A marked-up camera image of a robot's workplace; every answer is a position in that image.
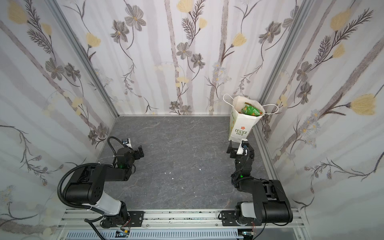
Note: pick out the white vented cable duct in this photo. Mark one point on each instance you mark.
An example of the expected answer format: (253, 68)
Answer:
(189, 234)

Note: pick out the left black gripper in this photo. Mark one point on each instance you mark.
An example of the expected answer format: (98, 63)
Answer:
(139, 152)

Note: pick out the white floral paper bag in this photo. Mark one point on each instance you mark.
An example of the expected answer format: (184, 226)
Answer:
(242, 124)

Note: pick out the green snack packet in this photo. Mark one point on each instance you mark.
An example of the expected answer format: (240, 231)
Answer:
(251, 110)

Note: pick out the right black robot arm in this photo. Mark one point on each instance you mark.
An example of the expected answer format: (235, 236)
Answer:
(269, 204)

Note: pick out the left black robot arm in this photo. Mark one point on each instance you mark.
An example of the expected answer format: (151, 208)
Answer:
(82, 187)

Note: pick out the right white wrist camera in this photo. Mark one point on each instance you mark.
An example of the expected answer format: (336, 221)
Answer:
(243, 148)

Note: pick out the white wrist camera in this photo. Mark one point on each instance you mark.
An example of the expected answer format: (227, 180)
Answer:
(127, 143)
(243, 148)

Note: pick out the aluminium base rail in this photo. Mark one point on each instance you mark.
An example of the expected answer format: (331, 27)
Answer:
(153, 220)

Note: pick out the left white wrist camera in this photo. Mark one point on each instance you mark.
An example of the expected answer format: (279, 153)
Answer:
(127, 143)

